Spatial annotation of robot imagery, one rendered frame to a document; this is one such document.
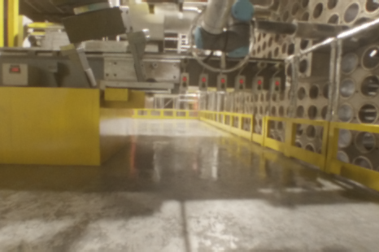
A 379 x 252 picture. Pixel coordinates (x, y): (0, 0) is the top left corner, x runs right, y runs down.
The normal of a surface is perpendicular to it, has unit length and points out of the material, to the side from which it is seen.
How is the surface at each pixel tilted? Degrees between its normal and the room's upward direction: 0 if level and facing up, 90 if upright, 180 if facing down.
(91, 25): 114
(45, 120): 90
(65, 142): 90
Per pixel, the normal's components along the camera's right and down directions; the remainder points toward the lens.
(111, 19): -0.12, 0.47
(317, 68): 0.08, 0.09
